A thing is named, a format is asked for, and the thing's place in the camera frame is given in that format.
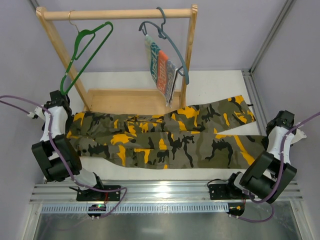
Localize camouflage yellow green trousers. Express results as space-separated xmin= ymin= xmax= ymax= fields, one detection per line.
xmin=67 ymin=95 xmax=268 ymax=170

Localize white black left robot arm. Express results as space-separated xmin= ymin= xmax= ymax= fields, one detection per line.
xmin=31 ymin=90 xmax=104 ymax=195

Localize green clothes hanger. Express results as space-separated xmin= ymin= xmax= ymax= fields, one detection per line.
xmin=60 ymin=21 xmax=114 ymax=96

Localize blue-grey clothes hanger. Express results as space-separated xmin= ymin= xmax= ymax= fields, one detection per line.
xmin=138 ymin=6 xmax=190 ymax=85

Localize wooden clothes rack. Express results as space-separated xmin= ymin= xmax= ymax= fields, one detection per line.
xmin=35 ymin=6 xmax=187 ymax=115

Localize colourful printed cloth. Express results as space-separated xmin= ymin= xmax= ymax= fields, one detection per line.
xmin=144 ymin=34 xmax=178 ymax=108

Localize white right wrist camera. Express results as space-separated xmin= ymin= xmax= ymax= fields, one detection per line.
xmin=287 ymin=125 xmax=307 ymax=147

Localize aluminium corner frame profile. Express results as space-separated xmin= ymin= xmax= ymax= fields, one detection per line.
xmin=241 ymin=0 xmax=296 ymax=135

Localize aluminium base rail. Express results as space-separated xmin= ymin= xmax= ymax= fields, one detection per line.
xmin=29 ymin=179 xmax=301 ymax=205

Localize slotted grey cable duct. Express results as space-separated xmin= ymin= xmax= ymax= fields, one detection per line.
xmin=40 ymin=202 xmax=229 ymax=215

